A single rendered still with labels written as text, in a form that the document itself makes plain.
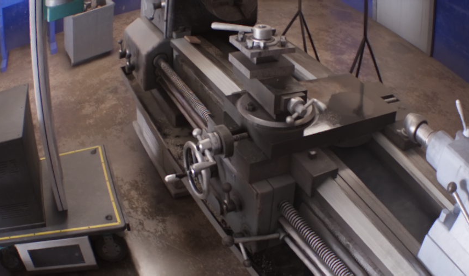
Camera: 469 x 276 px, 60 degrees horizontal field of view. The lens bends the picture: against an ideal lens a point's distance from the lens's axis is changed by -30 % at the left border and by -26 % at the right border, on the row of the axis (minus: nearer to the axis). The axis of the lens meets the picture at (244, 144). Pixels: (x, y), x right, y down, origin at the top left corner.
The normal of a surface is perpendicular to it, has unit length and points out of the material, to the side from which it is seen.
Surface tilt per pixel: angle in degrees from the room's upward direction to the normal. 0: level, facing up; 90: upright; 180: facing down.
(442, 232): 62
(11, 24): 90
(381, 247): 36
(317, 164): 0
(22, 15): 90
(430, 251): 90
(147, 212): 0
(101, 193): 0
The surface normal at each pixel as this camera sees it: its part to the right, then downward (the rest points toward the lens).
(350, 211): -0.50, -0.54
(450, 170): -0.89, 0.16
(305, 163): 0.03, -0.83
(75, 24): 0.54, 0.48
